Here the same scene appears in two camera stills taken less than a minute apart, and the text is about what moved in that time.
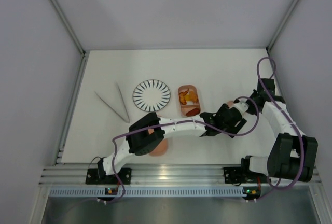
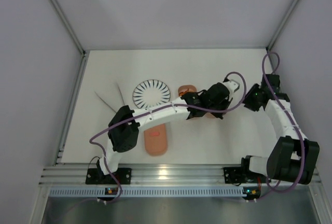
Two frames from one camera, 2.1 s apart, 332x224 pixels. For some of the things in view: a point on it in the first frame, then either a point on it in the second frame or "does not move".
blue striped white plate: [151, 95] does not move
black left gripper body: [239, 124] → [224, 102]
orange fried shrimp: [181, 96] does not move
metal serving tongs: [124, 103] does not move
